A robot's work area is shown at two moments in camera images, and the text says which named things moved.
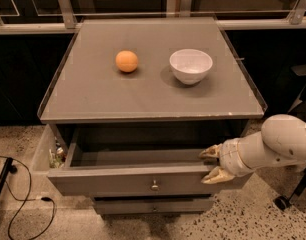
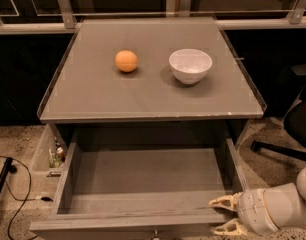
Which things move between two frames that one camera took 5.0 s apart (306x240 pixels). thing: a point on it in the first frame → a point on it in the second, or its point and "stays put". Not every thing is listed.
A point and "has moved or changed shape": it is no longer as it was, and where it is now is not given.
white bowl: (190, 65) stays put
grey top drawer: (144, 162) has moved or changed shape
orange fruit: (126, 61) stays put
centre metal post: (179, 5) stays put
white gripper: (230, 157) → (252, 206)
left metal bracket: (66, 6) stays put
